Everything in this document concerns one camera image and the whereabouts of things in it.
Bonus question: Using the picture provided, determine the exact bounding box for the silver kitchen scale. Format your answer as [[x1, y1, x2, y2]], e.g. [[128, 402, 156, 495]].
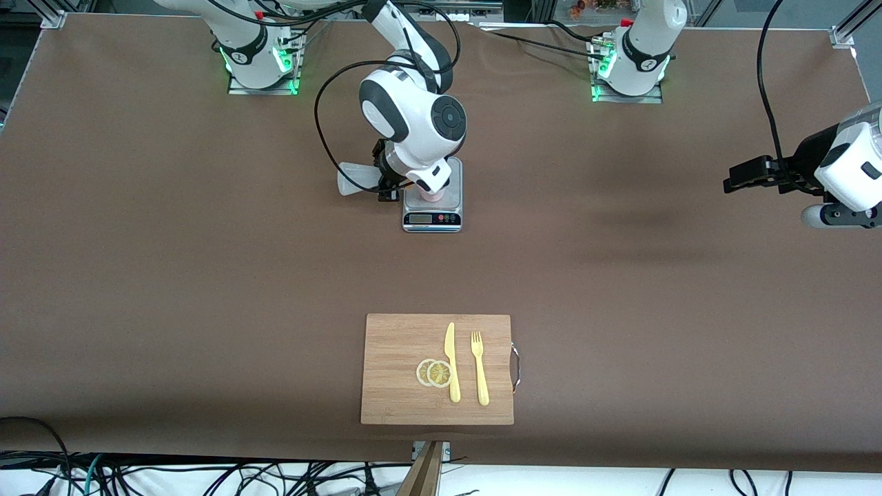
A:
[[402, 157, 463, 234]]

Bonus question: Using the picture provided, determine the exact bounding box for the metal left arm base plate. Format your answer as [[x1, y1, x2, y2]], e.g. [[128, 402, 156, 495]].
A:
[[589, 38, 664, 104]]

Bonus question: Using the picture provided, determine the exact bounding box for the yellow plastic fork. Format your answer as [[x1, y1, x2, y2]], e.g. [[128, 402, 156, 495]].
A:
[[471, 331, 490, 406]]

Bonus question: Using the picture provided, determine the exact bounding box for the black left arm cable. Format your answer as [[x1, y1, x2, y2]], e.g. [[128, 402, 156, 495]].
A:
[[755, 0, 788, 173]]

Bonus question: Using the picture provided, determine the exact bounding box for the wooden cutting board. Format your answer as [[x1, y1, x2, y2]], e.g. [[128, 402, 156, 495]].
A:
[[360, 313, 521, 426]]

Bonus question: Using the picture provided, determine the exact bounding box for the yellow plastic knife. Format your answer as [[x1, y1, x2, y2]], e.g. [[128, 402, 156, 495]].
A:
[[444, 322, 461, 404]]

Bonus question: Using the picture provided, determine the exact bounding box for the metal table bracket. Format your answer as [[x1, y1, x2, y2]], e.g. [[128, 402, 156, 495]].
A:
[[411, 441, 451, 464]]

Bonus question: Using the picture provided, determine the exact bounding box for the teal floor cable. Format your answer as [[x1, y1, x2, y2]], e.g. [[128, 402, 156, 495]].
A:
[[81, 453, 104, 496]]

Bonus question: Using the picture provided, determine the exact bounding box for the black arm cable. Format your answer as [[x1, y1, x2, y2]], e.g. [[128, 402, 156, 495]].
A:
[[314, 0, 462, 176], [755, 0, 788, 173]]

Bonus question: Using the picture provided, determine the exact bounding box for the wooden post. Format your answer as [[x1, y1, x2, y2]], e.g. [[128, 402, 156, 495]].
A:
[[398, 441, 445, 496]]

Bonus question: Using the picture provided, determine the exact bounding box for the clear sauce bottle orange cap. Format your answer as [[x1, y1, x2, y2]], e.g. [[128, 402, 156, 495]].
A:
[[336, 162, 387, 198]]

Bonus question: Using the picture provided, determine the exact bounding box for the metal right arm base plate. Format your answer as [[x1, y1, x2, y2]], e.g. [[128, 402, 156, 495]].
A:
[[227, 31, 302, 96]]

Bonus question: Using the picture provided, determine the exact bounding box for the black base cable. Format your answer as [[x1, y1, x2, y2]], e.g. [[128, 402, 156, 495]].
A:
[[472, 26, 607, 63], [543, 18, 604, 45]]

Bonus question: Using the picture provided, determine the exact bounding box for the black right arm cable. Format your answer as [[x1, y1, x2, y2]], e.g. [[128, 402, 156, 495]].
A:
[[314, 0, 462, 176]]

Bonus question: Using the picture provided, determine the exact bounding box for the white power strip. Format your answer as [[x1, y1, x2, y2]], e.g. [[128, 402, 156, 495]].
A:
[[441, 0, 504, 23]]

